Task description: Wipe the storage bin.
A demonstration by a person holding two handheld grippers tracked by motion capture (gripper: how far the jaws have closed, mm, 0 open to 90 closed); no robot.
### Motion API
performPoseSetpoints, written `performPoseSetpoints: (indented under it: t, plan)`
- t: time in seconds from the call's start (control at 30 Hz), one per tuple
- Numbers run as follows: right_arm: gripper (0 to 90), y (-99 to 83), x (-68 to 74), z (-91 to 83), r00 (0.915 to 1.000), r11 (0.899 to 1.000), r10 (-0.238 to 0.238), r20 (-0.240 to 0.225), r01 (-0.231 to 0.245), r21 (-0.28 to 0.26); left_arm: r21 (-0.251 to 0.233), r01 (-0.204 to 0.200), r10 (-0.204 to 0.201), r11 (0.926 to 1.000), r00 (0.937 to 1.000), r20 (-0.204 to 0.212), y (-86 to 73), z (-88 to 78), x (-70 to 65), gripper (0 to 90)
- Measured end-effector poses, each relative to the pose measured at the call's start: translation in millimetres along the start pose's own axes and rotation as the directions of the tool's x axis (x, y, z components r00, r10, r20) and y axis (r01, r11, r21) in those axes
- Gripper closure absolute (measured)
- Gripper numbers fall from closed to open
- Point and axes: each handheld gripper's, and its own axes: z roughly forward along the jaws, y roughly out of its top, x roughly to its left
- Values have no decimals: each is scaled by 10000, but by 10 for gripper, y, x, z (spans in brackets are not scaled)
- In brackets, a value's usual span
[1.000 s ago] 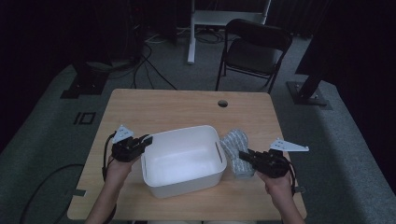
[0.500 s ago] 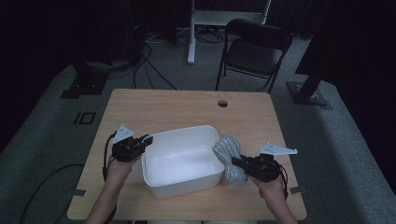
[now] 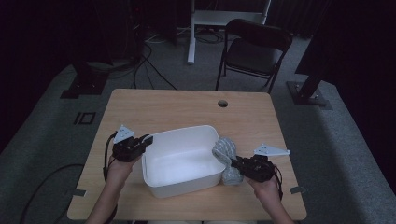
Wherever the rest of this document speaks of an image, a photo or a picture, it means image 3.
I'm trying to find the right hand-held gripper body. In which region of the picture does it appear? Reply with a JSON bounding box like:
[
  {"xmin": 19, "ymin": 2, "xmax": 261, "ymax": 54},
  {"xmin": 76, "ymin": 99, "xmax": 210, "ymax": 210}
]
[{"xmin": 238, "ymin": 142, "xmax": 291, "ymax": 184}]

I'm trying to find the black slanted stand with base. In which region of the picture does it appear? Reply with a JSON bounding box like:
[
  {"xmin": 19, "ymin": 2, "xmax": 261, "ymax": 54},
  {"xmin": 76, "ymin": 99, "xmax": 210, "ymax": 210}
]
[{"xmin": 286, "ymin": 36, "xmax": 333, "ymax": 111}]

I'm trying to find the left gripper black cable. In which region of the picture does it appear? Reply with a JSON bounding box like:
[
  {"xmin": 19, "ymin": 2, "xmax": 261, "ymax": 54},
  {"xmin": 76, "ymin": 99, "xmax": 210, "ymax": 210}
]
[{"xmin": 19, "ymin": 133, "xmax": 119, "ymax": 224}]

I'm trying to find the black folding chair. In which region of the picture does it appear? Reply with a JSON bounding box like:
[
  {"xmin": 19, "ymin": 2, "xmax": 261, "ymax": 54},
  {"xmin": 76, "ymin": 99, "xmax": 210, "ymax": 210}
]
[{"xmin": 215, "ymin": 18, "xmax": 294, "ymax": 95}]

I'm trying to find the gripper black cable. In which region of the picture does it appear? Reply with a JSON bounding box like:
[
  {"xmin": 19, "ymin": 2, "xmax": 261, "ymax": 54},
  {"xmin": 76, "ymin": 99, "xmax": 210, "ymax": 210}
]
[
  {"xmin": 273, "ymin": 166, "xmax": 285, "ymax": 201},
  {"xmin": 19, "ymin": 133, "xmax": 119, "ymax": 224}
]

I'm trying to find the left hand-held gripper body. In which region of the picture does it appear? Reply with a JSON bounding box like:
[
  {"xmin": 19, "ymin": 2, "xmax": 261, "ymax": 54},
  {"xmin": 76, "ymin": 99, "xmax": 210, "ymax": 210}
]
[{"xmin": 111, "ymin": 124, "xmax": 148, "ymax": 163}]

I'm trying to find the white metal desk frame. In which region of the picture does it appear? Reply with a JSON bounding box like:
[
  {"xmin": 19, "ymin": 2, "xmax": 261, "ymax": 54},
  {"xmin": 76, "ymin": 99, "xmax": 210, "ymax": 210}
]
[{"xmin": 187, "ymin": 0, "xmax": 273, "ymax": 65}]

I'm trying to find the black stand with square base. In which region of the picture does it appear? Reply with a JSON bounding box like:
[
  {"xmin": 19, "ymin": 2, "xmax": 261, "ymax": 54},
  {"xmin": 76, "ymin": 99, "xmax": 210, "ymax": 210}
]
[{"xmin": 59, "ymin": 60, "xmax": 110, "ymax": 100}]

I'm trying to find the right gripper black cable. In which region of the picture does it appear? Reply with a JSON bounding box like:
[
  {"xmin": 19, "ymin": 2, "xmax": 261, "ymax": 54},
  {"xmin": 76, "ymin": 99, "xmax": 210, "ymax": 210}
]
[{"xmin": 273, "ymin": 166, "xmax": 285, "ymax": 201}]

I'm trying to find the black floor cable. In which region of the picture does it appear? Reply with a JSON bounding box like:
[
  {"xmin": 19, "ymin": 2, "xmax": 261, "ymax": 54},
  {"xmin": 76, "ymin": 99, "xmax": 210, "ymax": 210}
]
[{"xmin": 132, "ymin": 43, "xmax": 179, "ymax": 91}]

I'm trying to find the person's left hand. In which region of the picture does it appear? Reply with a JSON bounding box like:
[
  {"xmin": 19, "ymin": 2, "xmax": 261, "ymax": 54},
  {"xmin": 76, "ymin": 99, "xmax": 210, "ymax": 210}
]
[{"xmin": 104, "ymin": 154, "xmax": 142, "ymax": 189}]

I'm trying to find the person's right hand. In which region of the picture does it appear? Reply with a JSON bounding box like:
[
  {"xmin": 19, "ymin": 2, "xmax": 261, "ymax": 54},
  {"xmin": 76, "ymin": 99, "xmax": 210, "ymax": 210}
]
[{"xmin": 247, "ymin": 174, "xmax": 282, "ymax": 203}]

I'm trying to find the white plastic bin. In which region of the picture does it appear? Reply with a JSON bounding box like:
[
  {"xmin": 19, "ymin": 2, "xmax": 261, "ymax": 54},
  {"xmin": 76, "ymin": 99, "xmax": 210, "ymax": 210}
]
[{"xmin": 141, "ymin": 124, "xmax": 227, "ymax": 200}]

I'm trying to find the grey knitted cloth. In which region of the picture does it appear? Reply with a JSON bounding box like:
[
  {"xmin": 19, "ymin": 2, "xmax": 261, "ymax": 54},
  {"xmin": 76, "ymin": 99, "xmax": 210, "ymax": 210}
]
[{"xmin": 211, "ymin": 136, "xmax": 246, "ymax": 187}]

